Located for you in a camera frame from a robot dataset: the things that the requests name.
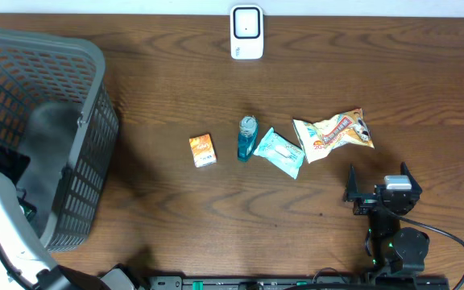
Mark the teal mouthwash bottle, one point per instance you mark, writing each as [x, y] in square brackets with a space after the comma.
[248, 130]

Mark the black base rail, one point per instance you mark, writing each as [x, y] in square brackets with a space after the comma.
[173, 282]

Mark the green white small box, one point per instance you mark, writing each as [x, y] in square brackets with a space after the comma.
[29, 211]

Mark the dark grey plastic basket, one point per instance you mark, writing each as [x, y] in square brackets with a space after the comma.
[54, 109]

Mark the mint green wet wipes pack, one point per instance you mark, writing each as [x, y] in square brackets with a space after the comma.
[280, 152]

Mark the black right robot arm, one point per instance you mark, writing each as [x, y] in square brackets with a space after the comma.
[395, 251]

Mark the yellow orange snack bag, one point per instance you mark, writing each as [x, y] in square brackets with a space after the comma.
[320, 138]

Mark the white barcode scanner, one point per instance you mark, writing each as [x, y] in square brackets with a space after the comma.
[246, 32]

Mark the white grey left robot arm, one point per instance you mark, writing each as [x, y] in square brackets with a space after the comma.
[26, 264]

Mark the orange small box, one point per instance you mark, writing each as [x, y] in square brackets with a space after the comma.
[202, 150]

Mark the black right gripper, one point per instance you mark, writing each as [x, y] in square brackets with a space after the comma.
[365, 203]

